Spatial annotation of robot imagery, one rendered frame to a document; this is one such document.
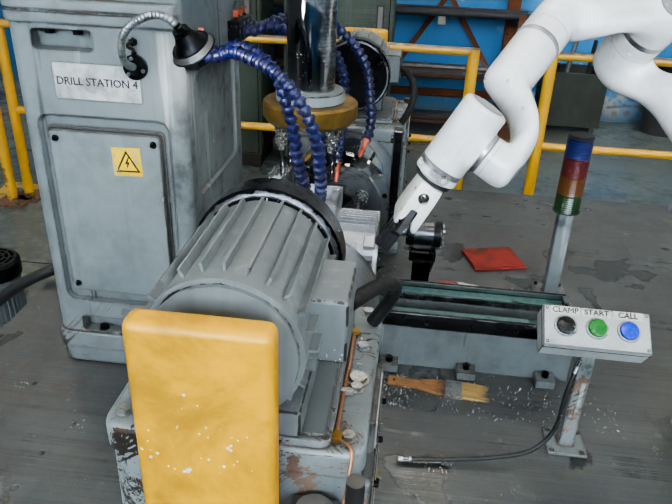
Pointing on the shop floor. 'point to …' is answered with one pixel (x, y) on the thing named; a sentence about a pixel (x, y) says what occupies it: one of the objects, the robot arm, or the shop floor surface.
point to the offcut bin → (575, 95)
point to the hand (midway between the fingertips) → (386, 238)
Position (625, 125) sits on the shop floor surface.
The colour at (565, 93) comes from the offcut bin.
